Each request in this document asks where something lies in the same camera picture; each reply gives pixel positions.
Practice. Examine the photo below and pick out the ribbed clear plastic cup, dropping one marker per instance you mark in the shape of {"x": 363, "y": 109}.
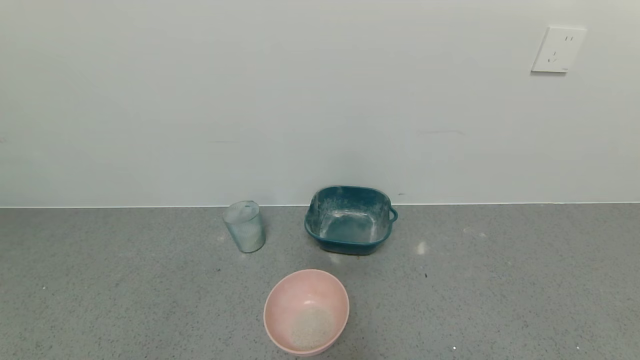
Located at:
{"x": 245, "y": 230}

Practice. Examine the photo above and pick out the beige grainy powder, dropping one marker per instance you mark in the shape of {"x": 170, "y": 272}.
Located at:
{"x": 312, "y": 327}

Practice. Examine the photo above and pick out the pink round bowl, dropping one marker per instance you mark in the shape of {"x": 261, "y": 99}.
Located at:
{"x": 305, "y": 290}

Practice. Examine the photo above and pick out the white wall socket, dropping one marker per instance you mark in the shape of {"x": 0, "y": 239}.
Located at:
{"x": 557, "y": 50}

